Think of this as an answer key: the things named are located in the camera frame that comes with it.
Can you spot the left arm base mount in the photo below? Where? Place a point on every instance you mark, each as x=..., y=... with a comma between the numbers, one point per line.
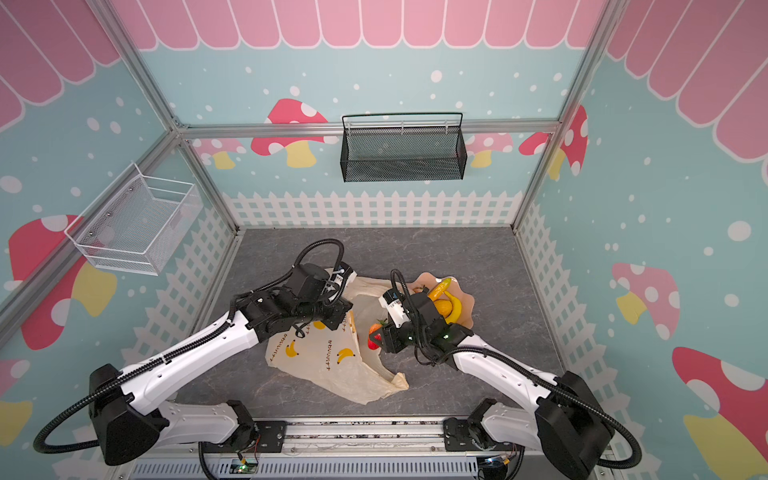
x=261, y=436

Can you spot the yellow banana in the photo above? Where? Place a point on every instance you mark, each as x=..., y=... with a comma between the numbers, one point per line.
x=449, y=307

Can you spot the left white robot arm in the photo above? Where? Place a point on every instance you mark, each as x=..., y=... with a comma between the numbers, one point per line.
x=130, y=411

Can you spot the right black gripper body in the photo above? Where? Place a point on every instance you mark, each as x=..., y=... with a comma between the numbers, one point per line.
x=405, y=336

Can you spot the black wire basket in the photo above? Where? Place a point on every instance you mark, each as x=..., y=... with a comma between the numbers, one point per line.
x=403, y=147

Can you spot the banana print plastic bag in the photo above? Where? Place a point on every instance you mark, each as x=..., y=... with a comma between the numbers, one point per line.
x=340, y=360

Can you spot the white wire basket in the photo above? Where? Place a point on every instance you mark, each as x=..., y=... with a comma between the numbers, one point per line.
x=137, y=224

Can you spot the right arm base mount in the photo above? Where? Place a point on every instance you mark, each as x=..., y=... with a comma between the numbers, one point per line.
x=462, y=435

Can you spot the peach wavy plate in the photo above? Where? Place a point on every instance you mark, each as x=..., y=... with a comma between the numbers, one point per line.
x=426, y=281

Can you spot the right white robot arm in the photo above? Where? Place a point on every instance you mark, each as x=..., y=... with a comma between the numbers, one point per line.
x=557, y=415

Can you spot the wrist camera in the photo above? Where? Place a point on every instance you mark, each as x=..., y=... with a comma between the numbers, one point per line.
x=341, y=276
x=396, y=312

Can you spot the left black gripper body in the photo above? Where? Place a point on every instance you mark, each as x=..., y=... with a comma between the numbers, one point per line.
x=322, y=310

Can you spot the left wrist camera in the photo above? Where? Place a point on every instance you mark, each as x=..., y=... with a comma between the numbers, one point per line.
x=341, y=276

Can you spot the red orange strawberry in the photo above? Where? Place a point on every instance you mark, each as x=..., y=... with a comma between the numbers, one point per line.
x=375, y=337

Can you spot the yellow green mango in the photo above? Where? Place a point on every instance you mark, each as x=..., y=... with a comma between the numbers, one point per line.
x=440, y=288

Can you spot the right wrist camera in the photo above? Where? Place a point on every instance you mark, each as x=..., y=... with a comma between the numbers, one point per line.
x=396, y=312

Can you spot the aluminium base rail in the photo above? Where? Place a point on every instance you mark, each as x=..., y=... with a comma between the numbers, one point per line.
x=324, y=448

